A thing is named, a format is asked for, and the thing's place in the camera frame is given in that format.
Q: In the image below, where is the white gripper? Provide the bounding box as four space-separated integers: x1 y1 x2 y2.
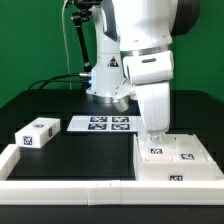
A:
135 82 170 134

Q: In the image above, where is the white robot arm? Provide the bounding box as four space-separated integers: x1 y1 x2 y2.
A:
72 0 200 135

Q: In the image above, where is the white cabinet body box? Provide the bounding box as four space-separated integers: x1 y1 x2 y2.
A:
133 134 224 181

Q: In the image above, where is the white cabinet top block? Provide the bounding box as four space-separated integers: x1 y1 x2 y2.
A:
15 117 61 148

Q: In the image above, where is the white U-shaped obstacle fence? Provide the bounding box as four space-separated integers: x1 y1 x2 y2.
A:
0 144 224 205

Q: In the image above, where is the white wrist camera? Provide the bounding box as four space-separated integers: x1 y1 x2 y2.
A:
113 83 137 112

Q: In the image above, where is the white marker base plate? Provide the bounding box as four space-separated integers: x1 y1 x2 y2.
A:
67 116 144 132

